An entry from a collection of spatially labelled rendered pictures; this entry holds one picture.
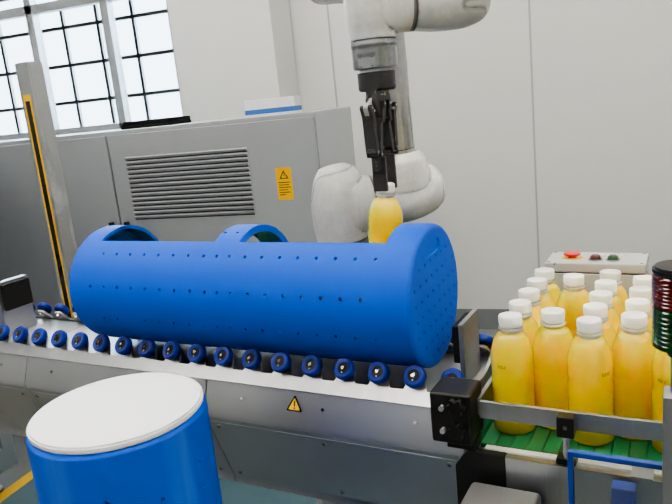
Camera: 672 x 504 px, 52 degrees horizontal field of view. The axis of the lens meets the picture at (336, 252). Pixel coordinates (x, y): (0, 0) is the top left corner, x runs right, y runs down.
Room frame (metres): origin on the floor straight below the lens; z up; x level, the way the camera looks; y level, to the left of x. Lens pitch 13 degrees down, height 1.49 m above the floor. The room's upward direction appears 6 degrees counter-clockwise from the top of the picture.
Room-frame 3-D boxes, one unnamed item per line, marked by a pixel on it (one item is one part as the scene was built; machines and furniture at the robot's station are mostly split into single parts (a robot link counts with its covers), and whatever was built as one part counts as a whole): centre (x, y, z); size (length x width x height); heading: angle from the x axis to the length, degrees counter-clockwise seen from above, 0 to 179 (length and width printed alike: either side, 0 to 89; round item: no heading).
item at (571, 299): (1.28, -0.46, 0.99); 0.07 x 0.07 x 0.19
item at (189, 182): (3.57, 0.96, 0.72); 2.15 x 0.54 x 1.45; 70
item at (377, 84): (1.39, -0.12, 1.49); 0.08 x 0.07 x 0.09; 151
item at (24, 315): (1.90, 0.93, 1.00); 0.10 x 0.04 x 0.15; 151
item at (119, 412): (1.04, 0.38, 1.03); 0.28 x 0.28 x 0.01
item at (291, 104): (3.26, 0.22, 1.48); 0.24 x 0.12 x 0.08; 78
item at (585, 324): (1.03, -0.39, 1.09); 0.04 x 0.04 x 0.02
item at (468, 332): (1.26, -0.24, 0.99); 0.10 x 0.02 x 0.12; 151
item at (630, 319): (1.03, -0.46, 1.09); 0.04 x 0.04 x 0.02
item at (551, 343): (1.09, -0.35, 0.99); 0.07 x 0.07 x 0.19
